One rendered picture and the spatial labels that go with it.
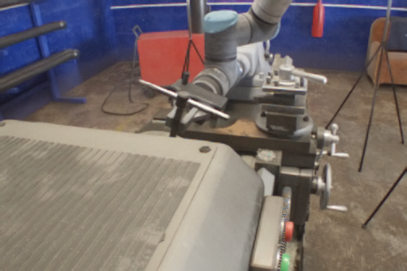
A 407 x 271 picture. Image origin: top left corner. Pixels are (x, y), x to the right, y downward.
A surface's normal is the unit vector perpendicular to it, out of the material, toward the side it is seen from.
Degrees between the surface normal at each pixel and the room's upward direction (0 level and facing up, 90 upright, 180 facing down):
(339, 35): 90
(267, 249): 0
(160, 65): 90
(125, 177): 0
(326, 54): 90
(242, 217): 45
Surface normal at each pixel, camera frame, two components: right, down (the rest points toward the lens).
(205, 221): 0.64, -0.55
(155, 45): 0.06, 0.48
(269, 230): -0.05, -0.87
